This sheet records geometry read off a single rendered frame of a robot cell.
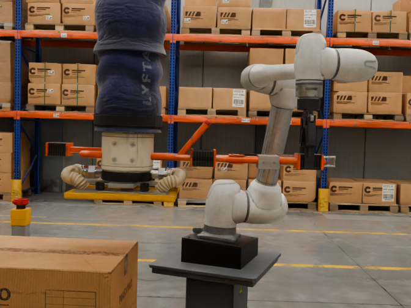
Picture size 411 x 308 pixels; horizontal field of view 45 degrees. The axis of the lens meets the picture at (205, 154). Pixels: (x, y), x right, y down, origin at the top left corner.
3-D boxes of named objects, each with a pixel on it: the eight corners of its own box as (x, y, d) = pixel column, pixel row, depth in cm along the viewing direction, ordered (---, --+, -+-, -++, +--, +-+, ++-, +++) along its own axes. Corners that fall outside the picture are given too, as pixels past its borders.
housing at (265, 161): (257, 168, 162) (258, 155, 162) (255, 167, 169) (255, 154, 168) (279, 169, 162) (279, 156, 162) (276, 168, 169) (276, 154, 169)
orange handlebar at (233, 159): (44, 158, 162) (44, 147, 161) (69, 153, 192) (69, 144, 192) (328, 168, 162) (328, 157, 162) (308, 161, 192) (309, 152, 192)
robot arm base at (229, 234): (197, 230, 249) (198, 219, 248) (241, 236, 244) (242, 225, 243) (188, 236, 231) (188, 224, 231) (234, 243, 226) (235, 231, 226)
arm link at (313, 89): (298, 79, 160) (297, 98, 160) (326, 80, 160) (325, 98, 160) (293, 82, 169) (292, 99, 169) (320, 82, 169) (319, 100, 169)
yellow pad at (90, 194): (63, 198, 151) (63, 182, 151) (71, 194, 161) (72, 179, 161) (175, 202, 151) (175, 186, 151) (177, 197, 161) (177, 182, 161)
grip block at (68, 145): (44, 156, 186) (44, 142, 186) (51, 154, 195) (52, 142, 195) (67, 156, 186) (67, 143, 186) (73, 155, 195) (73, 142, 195)
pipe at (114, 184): (65, 186, 153) (65, 167, 152) (84, 178, 178) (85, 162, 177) (175, 189, 153) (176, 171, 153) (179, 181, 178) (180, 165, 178)
